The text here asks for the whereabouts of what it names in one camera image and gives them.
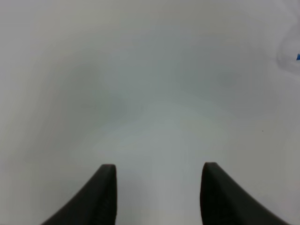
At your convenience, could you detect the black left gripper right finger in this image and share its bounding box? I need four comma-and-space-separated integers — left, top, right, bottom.
200, 162, 287, 225

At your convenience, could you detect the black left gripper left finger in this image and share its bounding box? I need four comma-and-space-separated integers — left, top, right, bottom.
43, 164, 117, 225

